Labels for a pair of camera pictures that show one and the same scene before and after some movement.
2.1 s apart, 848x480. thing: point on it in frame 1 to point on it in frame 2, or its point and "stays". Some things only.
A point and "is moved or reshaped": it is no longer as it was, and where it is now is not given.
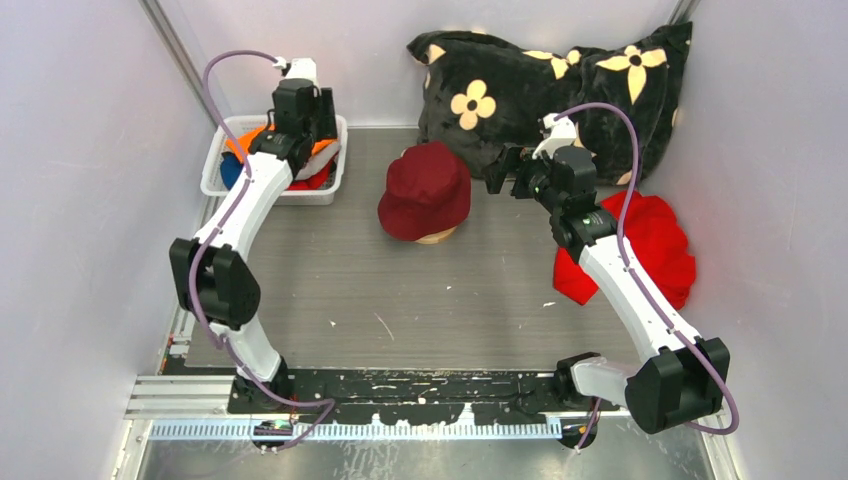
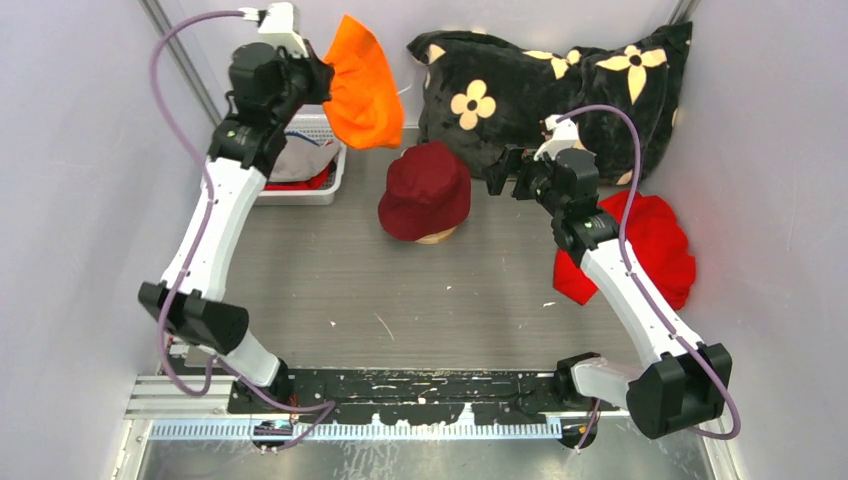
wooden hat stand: x=435 y=237 stays
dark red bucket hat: x=427 y=192 stays
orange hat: x=239 y=146 is moved or reshaped
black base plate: x=414 y=394 stays
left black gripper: x=321 y=107 to x=319 y=73
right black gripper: x=512 y=159 stays
